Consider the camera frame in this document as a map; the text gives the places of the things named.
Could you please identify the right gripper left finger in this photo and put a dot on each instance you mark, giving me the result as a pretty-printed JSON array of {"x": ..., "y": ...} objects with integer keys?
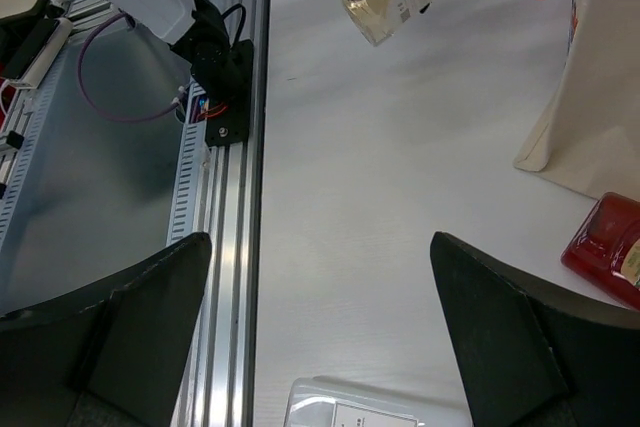
[{"x": 111, "y": 353}]

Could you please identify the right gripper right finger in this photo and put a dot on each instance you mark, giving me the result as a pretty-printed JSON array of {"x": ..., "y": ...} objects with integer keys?
[{"x": 530, "y": 352}]

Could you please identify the cream canvas tote bag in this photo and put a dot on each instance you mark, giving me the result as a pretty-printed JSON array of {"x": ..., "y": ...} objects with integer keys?
[{"x": 587, "y": 138}]

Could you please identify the red dish soap bottle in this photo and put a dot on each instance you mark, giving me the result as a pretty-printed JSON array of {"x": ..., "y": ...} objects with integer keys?
[{"x": 605, "y": 249}]

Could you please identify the white rectangular bottle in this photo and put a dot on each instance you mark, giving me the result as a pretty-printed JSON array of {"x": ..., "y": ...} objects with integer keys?
[{"x": 332, "y": 402}]

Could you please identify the left small circuit board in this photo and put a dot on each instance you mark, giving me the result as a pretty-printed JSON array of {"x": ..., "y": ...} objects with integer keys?
[{"x": 203, "y": 109}]

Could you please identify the aluminium mounting rail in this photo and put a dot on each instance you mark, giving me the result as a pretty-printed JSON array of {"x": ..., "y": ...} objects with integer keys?
[{"x": 218, "y": 384}]

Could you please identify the white slotted cable duct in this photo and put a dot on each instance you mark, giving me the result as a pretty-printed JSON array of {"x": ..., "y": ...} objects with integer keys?
[{"x": 184, "y": 212}]

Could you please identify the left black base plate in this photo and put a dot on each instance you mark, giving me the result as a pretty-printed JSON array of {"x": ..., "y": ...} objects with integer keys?
[{"x": 230, "y": 123}]

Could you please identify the desk clutter beyond rail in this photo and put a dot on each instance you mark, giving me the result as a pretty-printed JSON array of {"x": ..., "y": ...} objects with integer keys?
[{"x": 32, "y": 34}]

